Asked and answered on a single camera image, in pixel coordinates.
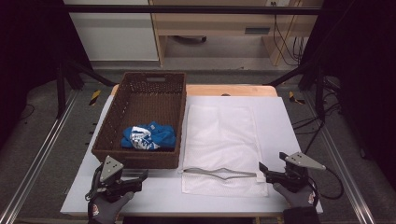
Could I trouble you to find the brown woven basket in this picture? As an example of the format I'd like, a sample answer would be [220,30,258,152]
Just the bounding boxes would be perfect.
[91,71,188,170]

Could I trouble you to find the black floor cables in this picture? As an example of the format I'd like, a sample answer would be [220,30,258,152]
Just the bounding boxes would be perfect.
[291,77,343,155]

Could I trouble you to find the black horizontal frame bar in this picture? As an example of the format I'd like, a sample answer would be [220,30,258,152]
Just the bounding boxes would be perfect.
[62,4,323,16]

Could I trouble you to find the dark curtain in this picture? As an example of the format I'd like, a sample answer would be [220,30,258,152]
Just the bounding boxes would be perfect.
[301,0,396,190]
[0,0,92,148]

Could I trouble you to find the white cabinet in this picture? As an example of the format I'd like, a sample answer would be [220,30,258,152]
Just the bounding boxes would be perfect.
[63,0,160,62]

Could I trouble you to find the person's right hand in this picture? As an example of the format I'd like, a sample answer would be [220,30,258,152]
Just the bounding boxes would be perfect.
[273,182,318,209]

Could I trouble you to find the black metal stand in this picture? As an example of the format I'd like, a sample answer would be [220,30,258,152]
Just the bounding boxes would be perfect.
[55,58,117,119]
[264,61,327,123]

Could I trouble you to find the right hand-held gripper cable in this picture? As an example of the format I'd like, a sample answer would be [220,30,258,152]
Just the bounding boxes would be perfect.
[310,167,346,201]

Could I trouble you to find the black hanging cables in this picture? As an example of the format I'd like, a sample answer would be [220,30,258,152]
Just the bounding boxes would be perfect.
[272,1,305,67]

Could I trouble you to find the yellow black tape strip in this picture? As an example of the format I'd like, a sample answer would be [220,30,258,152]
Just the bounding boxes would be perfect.
[288,91,306,105]
[89,89,103,106]

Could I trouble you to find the white table board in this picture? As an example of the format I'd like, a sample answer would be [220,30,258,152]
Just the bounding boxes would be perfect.
[60,94,324,216]

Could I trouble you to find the blue printed garment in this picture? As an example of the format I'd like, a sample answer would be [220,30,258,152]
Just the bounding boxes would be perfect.
[120,120,177,151]

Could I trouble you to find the light wooden desk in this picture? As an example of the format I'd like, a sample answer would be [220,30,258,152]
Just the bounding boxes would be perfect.
[148,0,325,67]

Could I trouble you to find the person's left hand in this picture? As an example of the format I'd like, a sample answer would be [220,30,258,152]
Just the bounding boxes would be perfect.
[87,190,135,224]

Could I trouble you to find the aluminium floor rail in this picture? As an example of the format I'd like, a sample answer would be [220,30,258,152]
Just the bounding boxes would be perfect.
[303,91,378,224]
[0,89,79,224]

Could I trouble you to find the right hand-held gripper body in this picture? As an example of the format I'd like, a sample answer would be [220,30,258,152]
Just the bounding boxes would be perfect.
[278,151,327,193]

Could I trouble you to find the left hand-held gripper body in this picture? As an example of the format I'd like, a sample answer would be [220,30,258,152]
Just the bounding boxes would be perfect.
[92,155,133,203]

